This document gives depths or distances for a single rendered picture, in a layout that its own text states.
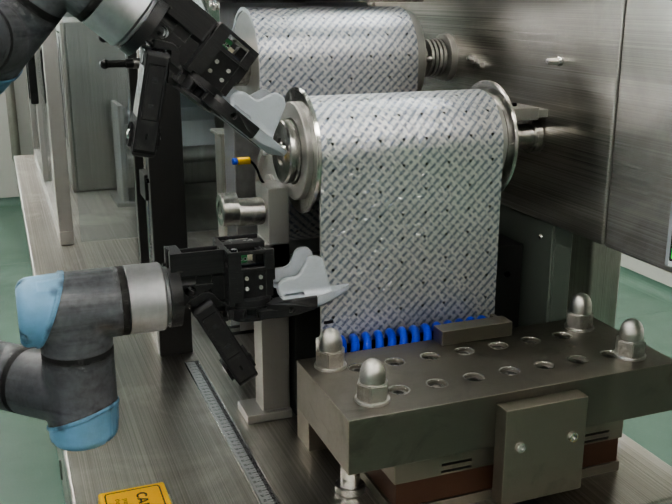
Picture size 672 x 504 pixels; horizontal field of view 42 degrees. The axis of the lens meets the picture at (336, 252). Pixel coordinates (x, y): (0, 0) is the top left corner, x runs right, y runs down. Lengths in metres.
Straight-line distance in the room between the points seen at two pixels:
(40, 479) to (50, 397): 1.95
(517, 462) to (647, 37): 0.47
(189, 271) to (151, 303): 0.05
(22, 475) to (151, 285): 2.06
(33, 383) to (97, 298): 0.13
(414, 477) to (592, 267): 0.56
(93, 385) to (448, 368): 0.38
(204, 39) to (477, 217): 0.39
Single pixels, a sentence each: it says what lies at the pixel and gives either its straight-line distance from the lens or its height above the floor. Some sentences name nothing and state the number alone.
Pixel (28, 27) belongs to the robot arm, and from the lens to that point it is 0.94.
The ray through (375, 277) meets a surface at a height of 1.10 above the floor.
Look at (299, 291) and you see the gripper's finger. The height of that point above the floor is 1.10.
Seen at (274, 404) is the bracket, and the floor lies 0.92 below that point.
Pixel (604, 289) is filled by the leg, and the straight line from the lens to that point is 1.41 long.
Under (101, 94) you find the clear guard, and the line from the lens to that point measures 1.97.
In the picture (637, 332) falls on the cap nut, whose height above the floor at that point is 1.06.
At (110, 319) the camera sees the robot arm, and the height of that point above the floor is 1.10.
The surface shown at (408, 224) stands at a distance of 1.04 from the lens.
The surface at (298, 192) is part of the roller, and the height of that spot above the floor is 1.21.
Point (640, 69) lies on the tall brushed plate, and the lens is 1.02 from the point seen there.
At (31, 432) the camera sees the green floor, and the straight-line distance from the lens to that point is 3.21.
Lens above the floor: 1.43
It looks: 16 degrees down
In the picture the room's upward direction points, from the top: straight up
